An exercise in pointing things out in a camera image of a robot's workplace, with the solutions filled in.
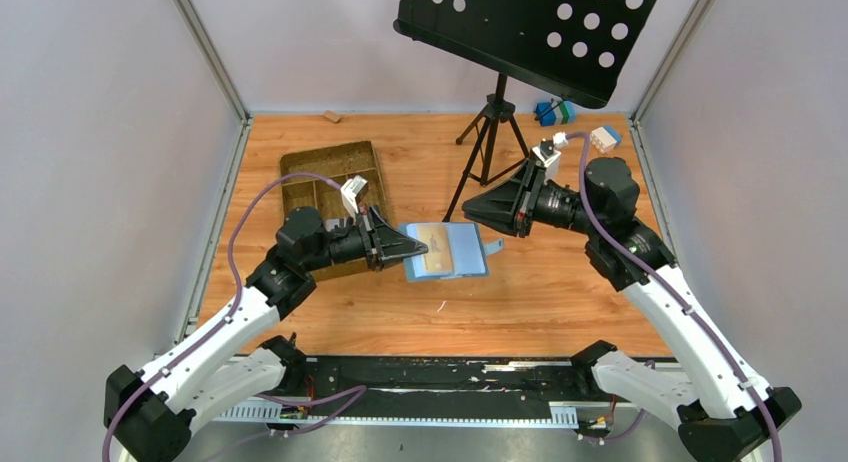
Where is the blue leather card holder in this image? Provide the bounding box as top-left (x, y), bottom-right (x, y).
top-left (399, 222), bottom-right (505, 282)

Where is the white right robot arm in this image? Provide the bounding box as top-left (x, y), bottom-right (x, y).
top-left (462, 157), bottom-right (802, 461)

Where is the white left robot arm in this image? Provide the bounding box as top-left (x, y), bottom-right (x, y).
top-left (101, 206), bottom-right (428, 461)

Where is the white blue toy block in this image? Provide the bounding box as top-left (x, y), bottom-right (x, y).
top-left (590, 125), bottom-right (623, 153)

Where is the woven compartment tray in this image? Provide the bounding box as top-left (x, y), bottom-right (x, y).
top-left (279, 140), bottom-right (399, 281)

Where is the blue green toy block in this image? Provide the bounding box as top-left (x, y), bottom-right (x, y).
top-left (533, 100), bottom-right (577, 127)

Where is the small wooden block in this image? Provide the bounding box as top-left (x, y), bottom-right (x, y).
top-left (323, 110), bottom-right (342, 124)

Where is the black music stand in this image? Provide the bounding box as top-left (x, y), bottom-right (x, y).
top-left (393, 0), bottom-right (657, 192)

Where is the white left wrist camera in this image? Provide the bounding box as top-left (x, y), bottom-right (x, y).
top-left (340, 175), bottom-right (369, 217)

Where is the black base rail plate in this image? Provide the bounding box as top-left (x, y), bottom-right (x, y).
top-left (266, 356), bottom-right (626, 421)

